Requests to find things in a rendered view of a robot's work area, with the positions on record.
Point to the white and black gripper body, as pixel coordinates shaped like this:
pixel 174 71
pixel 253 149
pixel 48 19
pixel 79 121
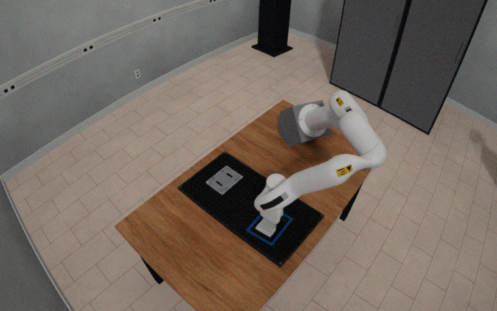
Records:
pixel 273 216

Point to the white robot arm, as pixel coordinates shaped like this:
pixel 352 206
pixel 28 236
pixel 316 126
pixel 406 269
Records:
pixel 356 129

